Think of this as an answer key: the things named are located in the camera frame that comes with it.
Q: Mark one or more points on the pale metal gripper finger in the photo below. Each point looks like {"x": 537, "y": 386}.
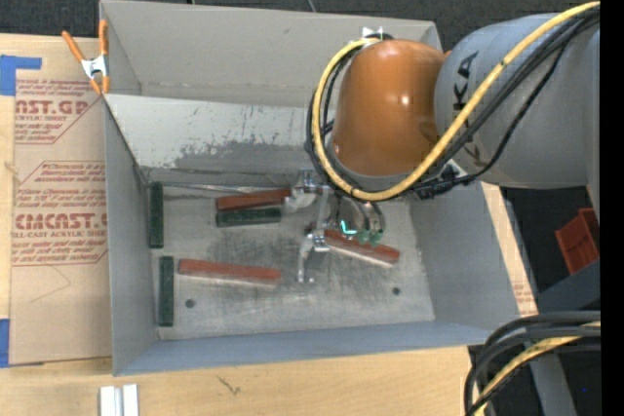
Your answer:
{"x": 312, "y": 258}
{"x": 306, "y": 190}

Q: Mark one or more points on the red-brown flat block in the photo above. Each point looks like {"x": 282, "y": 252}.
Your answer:
{"x": 370, "y": 251}
{"x": 253, "y": 199}
{"x": 226, "y": 271}

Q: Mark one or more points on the dark green flat block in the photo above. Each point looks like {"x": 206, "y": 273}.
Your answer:
{"x": 156, "y": 215}
{"x": 248, "y": 216}
{"x": 166, "y": 291}

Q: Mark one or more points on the grey metal bin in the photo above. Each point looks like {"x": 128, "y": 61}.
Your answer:
{"x": 234, "y": 141}

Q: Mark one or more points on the brown cardboard board red print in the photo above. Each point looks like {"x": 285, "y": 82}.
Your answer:
{"x": 58, "y": 209}

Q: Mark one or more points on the black cylinder on white bracket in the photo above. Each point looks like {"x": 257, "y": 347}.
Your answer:
{"x": 434, "y": 188}

